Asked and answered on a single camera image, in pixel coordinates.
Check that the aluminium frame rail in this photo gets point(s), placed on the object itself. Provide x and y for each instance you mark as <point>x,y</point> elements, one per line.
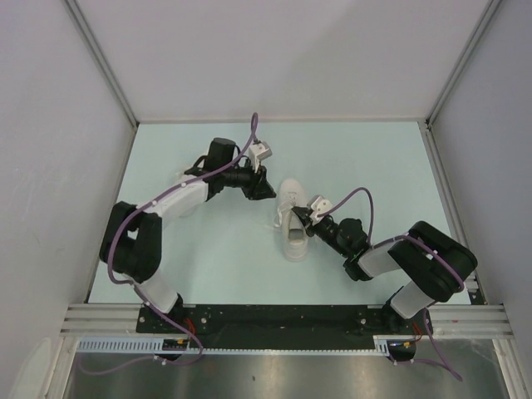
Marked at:
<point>478,321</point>

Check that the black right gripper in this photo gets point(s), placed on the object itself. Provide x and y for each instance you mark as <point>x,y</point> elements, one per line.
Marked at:
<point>304,218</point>

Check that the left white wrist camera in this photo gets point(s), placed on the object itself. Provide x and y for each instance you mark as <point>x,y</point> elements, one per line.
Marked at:
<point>258,152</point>

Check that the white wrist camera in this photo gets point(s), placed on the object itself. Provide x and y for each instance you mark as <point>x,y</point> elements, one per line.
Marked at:
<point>319,207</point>
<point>258,152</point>

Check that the grey slotted cable duct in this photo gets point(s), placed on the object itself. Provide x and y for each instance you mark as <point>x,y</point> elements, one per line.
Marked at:
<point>365,346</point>

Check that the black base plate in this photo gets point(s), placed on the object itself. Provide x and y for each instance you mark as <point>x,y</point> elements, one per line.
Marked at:
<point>298,325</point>

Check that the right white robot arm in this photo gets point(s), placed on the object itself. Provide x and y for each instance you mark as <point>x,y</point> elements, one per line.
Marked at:
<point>436,264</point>

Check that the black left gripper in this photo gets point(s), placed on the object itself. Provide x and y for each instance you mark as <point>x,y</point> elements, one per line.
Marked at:
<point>258,188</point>

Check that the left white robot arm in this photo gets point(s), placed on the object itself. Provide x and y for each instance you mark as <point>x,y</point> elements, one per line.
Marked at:
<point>132,244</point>

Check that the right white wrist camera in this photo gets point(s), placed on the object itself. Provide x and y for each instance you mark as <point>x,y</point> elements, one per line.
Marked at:
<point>319,207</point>

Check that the white sneaker with laces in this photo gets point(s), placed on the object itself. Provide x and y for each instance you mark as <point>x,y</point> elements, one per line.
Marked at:
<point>295,240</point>

